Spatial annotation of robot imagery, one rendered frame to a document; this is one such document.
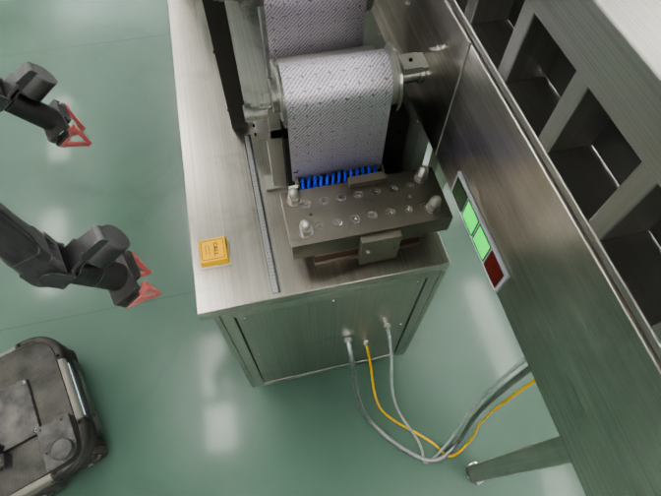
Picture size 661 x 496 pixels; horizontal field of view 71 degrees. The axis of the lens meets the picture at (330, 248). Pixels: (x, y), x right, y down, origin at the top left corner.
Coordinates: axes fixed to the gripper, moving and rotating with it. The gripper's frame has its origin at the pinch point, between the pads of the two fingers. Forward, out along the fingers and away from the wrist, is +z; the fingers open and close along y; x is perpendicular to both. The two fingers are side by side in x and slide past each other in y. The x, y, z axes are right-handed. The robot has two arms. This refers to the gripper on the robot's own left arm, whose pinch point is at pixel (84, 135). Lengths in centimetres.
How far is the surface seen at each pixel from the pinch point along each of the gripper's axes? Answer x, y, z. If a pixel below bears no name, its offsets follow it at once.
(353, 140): -53, -44, 20
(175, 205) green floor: 39, 51, 98
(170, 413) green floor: 74, -45, 79
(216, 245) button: -8.7, -40.6, 19.0
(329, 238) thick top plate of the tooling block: -34, -59, 21
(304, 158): -41, -40, 17
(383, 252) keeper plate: -40, -66, 34
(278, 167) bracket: -33, -31, 26
